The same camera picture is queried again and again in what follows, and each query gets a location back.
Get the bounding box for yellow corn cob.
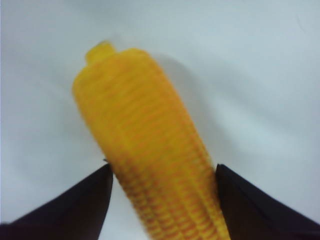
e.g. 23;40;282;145
72;41;230;240

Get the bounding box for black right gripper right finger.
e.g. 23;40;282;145
215;164;320;240

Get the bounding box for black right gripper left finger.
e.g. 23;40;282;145
0;164;113;240

